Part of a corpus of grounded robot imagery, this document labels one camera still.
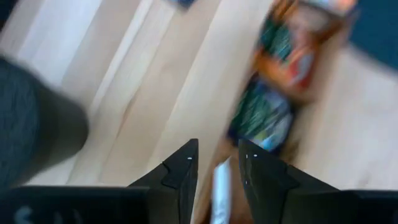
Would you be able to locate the orange-red tea packet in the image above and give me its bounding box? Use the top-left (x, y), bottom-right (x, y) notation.
top-left (253, 12), bottom-right (320, 102)

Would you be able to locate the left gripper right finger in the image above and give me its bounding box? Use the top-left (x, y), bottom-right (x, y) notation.
top-left (238, 139), bottom-right (340, 224)

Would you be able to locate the wooden three-compartment tray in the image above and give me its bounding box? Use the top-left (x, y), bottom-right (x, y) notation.
top-left (194, 0), bottom-right (358, 224)

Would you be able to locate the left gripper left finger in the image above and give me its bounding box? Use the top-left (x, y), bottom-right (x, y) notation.
top-left (127, 138), bottom-right (199, 224)

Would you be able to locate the green plant in black pot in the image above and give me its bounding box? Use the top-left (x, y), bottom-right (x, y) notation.
top-left (0, 55), bottom-right (90, 189)

